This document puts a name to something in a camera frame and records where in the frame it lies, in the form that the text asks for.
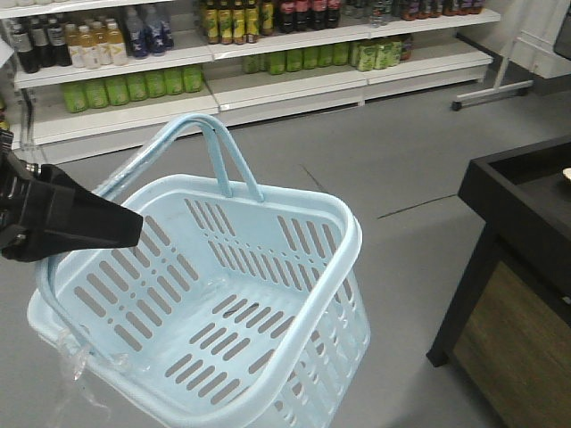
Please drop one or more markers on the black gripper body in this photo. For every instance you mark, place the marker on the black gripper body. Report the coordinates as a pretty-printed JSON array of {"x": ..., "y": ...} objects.
[{"x": 16, "y": 178}]

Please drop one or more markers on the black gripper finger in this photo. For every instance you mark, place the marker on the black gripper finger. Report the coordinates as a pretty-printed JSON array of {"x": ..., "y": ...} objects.
[{"x": 64, "y": 216}]

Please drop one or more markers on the light blue plastic basket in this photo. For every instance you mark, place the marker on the light blue plastic basket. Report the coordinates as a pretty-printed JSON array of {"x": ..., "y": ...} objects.
[{"x": 238, "y": 307}]

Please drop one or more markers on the white store shelf unit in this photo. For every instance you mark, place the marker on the white store shelf unit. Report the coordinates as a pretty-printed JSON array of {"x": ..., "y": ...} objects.
[{"x": 221, "y": 64}]

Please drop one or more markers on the black wood-panel display stand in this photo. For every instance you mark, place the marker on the black wood-panel display stand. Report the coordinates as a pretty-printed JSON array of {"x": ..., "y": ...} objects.
[{"x": 507, "y": 328}]

